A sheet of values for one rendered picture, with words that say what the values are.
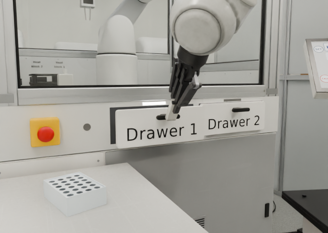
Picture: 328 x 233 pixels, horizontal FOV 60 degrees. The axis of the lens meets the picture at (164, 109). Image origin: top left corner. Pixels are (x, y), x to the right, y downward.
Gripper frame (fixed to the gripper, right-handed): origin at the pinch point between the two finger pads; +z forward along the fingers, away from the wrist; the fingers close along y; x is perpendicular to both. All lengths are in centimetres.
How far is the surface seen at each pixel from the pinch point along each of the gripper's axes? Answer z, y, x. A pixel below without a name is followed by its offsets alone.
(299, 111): 64, 60, -157
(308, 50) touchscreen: -7, 28, -78
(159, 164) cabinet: 24.0, -0.4, -1.9
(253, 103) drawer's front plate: 7.3, 9.1, -39.7
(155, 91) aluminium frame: 3.8, 13.4, -0.4
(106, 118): 10.4, 9.1, 15.7
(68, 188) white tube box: 4.2, -17.4, 30.0
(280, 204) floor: 126, 19, -143
